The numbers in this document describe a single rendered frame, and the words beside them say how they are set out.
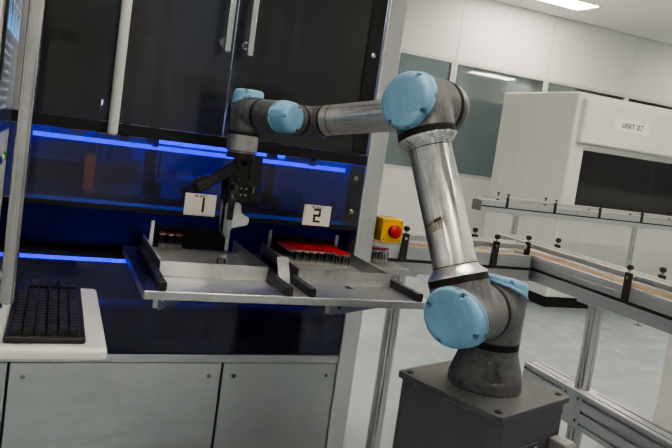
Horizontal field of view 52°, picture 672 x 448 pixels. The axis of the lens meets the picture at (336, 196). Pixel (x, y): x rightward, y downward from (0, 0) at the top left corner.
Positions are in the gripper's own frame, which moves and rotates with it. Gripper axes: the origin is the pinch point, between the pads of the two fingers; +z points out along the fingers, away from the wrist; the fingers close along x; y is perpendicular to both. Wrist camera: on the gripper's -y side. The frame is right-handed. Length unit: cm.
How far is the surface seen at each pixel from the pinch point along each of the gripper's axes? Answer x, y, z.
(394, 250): 31, 65, 6
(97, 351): -34.6, -29.3, 18.8
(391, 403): 124, 125, 96
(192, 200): 19.9, -4.4, -5.2
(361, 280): -5.7, 36.4, 8.8
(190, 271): -5.7, -8.0, 8.9
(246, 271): -5.8, 5.5, 8.1
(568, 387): 8, 123, 44
